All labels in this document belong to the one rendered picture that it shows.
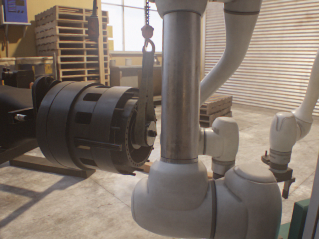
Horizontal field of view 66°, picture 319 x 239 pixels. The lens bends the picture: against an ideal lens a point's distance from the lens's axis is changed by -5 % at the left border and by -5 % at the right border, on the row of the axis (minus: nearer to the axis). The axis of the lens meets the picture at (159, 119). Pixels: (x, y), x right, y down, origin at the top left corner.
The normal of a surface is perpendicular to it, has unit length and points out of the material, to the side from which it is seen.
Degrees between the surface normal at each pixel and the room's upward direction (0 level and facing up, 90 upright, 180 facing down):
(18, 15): 90
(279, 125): 81
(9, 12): 90
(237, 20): 121
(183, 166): 40
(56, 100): 45
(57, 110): 59
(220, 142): 88
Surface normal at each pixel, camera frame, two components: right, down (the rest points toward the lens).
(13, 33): 0.66, 0.18
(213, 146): -0.17, 0.20
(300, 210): -0.95, 0.07
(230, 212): -0.25, -0.02
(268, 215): 0.22, 0.18
